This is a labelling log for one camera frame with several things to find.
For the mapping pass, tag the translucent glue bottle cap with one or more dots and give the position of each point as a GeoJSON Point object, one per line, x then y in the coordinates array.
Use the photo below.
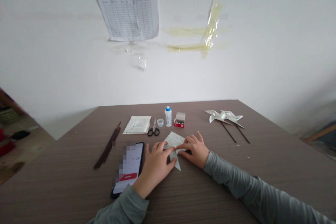
{"type": "Point", "coordinates": [160, 123]}

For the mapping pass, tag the black smartphone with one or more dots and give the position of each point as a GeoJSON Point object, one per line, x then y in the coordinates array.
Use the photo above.
{"type": "Point", "coordinates": [132, 163]}

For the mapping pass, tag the person's right hand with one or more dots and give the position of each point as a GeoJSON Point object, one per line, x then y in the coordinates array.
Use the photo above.
{"type": "Point", "coordinates": [195, 154]}

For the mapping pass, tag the white glue bottle blue collar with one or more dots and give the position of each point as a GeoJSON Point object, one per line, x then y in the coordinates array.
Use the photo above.
{"type": "Point", "coordinates": [168, 118]}

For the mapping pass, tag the red and white pin box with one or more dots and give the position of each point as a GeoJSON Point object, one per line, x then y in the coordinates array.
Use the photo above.
{"type": "Point", "coordinates": [180, 121]}

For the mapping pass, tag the clear tape scraps on wall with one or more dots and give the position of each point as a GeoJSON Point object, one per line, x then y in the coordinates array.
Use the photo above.
{"type": "Point", "coordinates": [136, 56]}

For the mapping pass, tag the paper pinwheel on dark stick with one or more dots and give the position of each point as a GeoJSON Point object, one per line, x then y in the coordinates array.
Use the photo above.
{"type": "Point", "coordinates": [216, 117]}
{"type": "Point", "coordinates": [234, 119]}

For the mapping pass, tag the bundle of dark thin sticks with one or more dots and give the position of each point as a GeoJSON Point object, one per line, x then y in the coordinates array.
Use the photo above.
{"type": "Point", "coordinates": [107, 146]}

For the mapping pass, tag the printed table sheet on wall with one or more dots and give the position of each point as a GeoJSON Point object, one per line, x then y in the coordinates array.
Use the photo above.
{"type": "Point", "coordinates": [131, 14]}

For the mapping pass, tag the printed paper piece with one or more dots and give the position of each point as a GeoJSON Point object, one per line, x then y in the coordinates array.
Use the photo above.
{"type": "Point", "coordinates": [173, 140]}

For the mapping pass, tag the woven basket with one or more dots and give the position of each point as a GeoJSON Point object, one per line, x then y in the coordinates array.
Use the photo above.
{"type": "Point", "coordinates": [8, 115]}

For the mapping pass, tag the yellowed tape strips on wall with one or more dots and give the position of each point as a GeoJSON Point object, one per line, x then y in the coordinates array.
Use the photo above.
{"type": "Point", "coordinates": [210, 32]}

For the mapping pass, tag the person's left hand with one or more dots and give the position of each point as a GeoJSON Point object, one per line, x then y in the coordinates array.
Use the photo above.
{"type": "Point", "coordinates": [155, 167]}

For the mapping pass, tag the stack of printed paper sheets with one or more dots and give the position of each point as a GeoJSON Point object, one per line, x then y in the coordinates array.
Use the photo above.
{"type": "Point", "coordinates": [137, 125]}

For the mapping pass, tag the wooden frame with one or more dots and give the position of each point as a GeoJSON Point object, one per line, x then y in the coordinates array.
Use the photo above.
{"type": "Point", "coordinates": [321, 132]}

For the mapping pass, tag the red object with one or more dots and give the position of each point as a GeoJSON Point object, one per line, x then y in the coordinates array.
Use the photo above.
{"type": "Point", "coordinates": [5, 145]}

